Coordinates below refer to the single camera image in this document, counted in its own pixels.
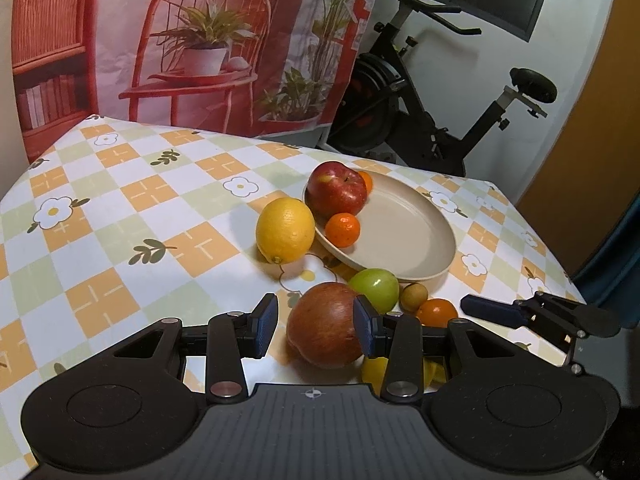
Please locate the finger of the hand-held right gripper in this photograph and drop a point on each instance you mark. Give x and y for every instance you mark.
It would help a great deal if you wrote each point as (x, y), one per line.
(492, 310)

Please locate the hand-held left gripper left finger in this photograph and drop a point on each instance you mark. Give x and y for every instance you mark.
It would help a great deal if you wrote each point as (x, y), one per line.
(265, 322)

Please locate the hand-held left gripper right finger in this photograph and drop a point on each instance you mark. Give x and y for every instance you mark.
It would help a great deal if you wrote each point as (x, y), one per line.
(362, 327)

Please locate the brownish red apple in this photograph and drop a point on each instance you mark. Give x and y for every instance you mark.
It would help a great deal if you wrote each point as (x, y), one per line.
(325, 325)

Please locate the green apple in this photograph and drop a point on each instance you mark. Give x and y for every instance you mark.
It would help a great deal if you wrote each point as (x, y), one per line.
(374, 287)

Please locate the large yellow citrus fruit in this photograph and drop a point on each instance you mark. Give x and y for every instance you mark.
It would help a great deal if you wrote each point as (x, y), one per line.
(372, 375)

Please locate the small orange tangerine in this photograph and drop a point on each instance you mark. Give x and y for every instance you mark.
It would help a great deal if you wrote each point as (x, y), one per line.
(366, 182)
(437, 311)
(342, 229)

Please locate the yellow lemon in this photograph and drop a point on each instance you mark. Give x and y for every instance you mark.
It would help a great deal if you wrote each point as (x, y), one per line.
(285, 230)

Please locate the beige round plate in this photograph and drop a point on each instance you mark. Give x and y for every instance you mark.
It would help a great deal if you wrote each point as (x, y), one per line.
(400, 225)

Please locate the shiny red apple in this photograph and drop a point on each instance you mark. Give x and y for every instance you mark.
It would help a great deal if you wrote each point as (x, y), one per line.
(336, 190)

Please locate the small brown round fruit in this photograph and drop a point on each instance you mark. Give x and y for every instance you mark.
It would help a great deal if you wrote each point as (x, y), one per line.
(415, 295)

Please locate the dark teal cloth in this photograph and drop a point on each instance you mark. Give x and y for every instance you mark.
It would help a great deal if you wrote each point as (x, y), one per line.
(620, 260)

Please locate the wooden door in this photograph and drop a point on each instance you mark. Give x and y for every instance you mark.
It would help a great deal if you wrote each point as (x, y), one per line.
(585, 160)

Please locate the checkered floral tablecloth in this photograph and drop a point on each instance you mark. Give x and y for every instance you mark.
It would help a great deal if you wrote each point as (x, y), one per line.
(125, 210)

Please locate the black exercise bike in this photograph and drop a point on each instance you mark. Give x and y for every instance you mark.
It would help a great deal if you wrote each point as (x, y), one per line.
(380, 110)

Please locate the pink printed backdrop cloth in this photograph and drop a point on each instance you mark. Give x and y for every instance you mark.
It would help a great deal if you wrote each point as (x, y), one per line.
(100, 35)

